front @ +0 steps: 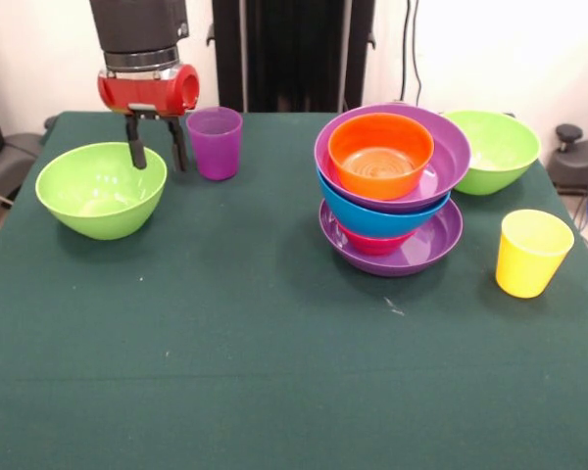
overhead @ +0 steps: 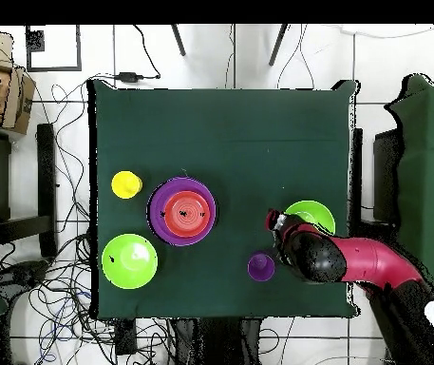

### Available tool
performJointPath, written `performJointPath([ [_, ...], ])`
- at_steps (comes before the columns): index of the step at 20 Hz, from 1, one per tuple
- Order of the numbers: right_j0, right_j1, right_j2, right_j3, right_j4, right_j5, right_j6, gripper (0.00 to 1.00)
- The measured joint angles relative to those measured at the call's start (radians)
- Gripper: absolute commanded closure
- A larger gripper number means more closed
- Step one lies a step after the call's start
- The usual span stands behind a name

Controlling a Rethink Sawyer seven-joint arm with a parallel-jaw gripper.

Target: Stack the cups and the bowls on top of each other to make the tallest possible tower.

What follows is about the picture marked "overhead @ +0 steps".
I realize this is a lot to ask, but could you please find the black bench frame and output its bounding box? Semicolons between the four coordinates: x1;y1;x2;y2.
0;123;59;259

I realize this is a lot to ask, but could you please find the green plastic bowl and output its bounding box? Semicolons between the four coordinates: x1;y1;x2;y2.
283;200;337;237
101;233;160;290

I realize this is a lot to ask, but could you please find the orange ribbed plastic bowl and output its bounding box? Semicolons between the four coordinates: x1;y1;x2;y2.
162;190;213;240

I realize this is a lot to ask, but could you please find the yellow plastic cup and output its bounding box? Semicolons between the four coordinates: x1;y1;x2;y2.
110;170;144;200

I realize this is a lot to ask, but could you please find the black stand foot with knob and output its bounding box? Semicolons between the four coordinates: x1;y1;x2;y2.
0;258;54;291

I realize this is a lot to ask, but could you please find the purple plastic cup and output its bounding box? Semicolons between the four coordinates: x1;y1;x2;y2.
247;252;276;283

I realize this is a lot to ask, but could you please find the brown cardboard box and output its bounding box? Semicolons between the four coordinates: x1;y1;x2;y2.
0;29;37;136

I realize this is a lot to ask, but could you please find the black square frame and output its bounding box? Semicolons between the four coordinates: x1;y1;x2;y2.
25;24;83;72

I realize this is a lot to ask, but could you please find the purple plastic bowl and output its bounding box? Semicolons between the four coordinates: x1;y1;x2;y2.
146;176;217;247

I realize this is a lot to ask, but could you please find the black power adapter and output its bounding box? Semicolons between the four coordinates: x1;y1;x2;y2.
115;70;145;83

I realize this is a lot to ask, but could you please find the black tripod leg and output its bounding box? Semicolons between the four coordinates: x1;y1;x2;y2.
170;24;187;57
268;24;289;67

